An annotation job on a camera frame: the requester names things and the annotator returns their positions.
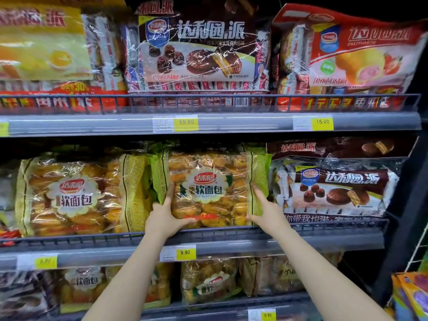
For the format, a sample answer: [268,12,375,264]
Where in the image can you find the grey clear snack bag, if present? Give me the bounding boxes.
[0,162,21,231]

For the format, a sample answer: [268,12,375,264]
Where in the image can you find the red snack bag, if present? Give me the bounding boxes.
[276,93,408,111]

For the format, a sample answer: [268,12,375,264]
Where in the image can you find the small clear bread bag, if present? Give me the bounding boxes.
[180,258,242,305]

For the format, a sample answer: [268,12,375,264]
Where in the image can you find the person's left hand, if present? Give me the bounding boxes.
[144,182,198,240]

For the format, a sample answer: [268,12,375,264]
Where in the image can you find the dark snack bag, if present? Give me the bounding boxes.
[0,270,61,321]

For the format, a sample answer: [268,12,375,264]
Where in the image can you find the yellow-green soft bread bag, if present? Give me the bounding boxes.
[60,263,173,314]
[16,153,152,238]

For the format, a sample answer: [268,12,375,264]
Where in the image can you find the red strawberry cake bag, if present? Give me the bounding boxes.
[272,3,428,96]

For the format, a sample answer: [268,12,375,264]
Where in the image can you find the person's left forearm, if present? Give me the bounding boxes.
[81,235,176,321]

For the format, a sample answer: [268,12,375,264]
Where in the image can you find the green soft bread bag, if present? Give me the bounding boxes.
[149,150,272,230]

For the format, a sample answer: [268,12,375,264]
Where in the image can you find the dark shelf upright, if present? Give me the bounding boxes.
[372,128,428,306]

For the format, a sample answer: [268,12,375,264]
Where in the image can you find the clear brown bread bag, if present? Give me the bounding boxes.
[239,252,344,297]

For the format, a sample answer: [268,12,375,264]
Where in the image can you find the large brown chocolate pie bag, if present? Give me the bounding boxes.
[121,0,272,95]

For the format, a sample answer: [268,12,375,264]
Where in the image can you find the person's right forearm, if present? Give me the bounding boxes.
[267,226,394,321]

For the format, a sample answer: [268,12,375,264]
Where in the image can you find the colourful purple orange packet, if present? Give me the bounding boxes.
[385,272,428,321]

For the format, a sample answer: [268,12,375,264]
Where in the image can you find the grey metal shelf with rail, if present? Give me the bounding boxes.
[0,218,390,272]
[0,93,423,138]
[43,291,322,321]

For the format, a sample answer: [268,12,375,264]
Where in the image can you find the white wire rack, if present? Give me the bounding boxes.
[405,223,428,274]

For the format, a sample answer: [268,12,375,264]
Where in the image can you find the yellow cake pie bag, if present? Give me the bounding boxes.
[0,2,129,93]

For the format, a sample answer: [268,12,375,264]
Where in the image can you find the person's right hand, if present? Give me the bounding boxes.
[246,183,291,236]

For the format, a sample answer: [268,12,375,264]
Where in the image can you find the red-orange snack bag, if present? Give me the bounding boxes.
[0,80,130,113]

